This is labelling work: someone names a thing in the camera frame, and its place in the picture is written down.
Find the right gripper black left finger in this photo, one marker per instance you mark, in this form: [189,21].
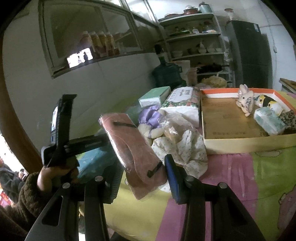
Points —
[103,189]

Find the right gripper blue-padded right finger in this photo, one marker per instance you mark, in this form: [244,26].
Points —
[230,220]

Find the pink packaged towel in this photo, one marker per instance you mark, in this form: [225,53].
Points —
[145,172]

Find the white floral neck pillow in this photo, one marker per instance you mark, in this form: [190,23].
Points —
[190,152]

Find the white teddy bear purple bow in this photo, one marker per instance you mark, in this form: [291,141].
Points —
[148,122]

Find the green patterned tissue pack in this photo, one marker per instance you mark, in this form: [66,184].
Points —
[269,121]

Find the pink bunny plush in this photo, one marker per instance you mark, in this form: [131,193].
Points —
[245,99]

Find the leopard print cloth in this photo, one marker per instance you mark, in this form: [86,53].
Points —
[289,119]

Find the yellow white black snack bag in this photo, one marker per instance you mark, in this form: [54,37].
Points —
[266,101]

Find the brown sleeve forearm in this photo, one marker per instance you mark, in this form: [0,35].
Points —
[17,220]

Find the person left hand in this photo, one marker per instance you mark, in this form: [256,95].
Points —
[47,174]

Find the colourful cartoon bedsheet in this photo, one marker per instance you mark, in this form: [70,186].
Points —
[231,179]

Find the orange rimmed cardboard box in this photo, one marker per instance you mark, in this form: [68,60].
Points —
[226,130]

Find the mint green tissue box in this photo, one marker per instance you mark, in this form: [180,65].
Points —
[155,96]

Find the floral tissue pack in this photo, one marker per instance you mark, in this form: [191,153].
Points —
[186,101]

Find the orange drink bottles row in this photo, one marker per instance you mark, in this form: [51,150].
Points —
[99,45]

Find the blue water jug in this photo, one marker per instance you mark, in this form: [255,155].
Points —
[166,74]

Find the kitchen counter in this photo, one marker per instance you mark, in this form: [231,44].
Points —
[288,86]

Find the dark green refrigerator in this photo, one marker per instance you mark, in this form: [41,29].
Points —
[250,52]

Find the grey metal shelf unit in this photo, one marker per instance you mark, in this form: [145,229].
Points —
[197,41]

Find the red lidded pot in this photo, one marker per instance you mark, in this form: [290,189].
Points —
[190,10]

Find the glass jar on fridge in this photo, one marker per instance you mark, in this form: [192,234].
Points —
[230,13]

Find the light blue pot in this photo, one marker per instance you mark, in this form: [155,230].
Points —
[205,8]

